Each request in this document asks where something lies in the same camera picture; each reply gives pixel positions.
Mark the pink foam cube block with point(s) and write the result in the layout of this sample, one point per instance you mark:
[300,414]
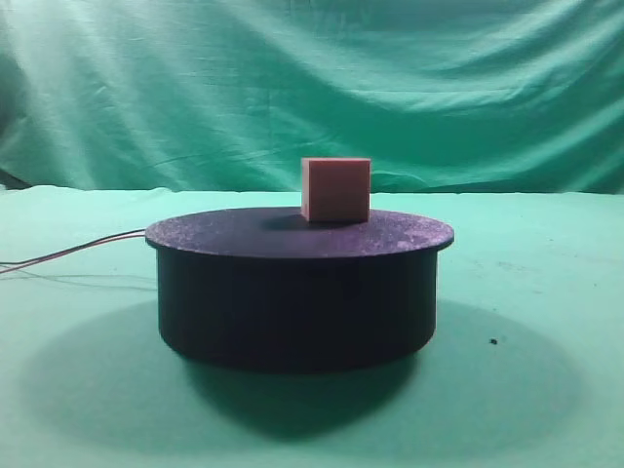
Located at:
[336,189]

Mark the black round turntable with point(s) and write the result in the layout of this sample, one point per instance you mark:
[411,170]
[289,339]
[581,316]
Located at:
[264,289]

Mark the green backdrop cloth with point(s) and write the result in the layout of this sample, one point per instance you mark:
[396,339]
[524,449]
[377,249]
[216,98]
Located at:
[442,96]

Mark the green table cloth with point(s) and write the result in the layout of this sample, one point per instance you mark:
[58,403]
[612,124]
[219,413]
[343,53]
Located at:
[86,380]

